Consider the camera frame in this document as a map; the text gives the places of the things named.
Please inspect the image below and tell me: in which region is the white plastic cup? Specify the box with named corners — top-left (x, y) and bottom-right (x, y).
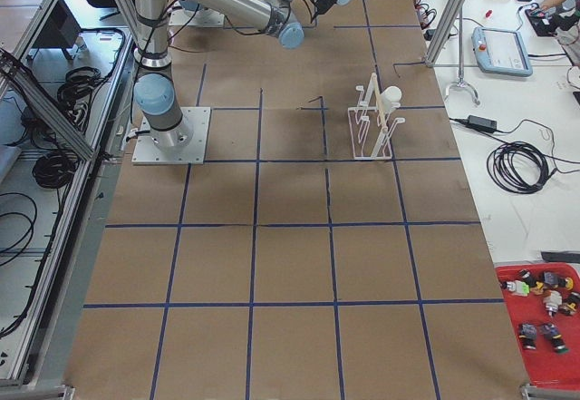
top-left (380, 85), bottom-right (402, 112)

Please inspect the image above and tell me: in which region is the red parts bin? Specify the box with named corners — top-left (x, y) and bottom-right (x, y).
top-left (496, 263), bottom-right (579, 391)

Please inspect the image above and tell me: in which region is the coiled black cable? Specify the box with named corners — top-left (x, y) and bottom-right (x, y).
top-left (487, 141), bottom-right (550, 195)

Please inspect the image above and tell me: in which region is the wooden dowel rack handle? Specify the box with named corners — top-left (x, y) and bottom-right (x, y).
top-left (367, 73), bottom-right (389, 131)

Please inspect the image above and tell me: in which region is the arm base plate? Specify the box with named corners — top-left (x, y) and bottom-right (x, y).
top-left (132, 107), bottom-right (211, 165)
top-left (169, 8), bottom-right (224, 28)

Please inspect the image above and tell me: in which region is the black power adapter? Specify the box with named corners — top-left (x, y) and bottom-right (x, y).
top-left (466, 115), bottom-right (498, 133)

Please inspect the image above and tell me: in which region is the white wire cup rack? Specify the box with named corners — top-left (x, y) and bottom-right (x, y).
top-left (347, 83), bottom-right (405, 161)

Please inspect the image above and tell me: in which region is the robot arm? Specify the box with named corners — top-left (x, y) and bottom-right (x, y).
top-left (170, 0), bottom-right (355, 161)

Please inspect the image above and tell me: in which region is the teach pendant tablet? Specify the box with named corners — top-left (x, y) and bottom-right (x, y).
top-left (471, 26), bottom-right (533, 77)

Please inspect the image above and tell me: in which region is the metal grabber claw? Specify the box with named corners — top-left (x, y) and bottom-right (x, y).
top-left (443, 80), bottom-right (480, 106)

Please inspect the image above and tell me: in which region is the aluminium frame post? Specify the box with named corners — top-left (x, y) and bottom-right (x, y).
top-left (425, 0), bottom-right (465, 67)

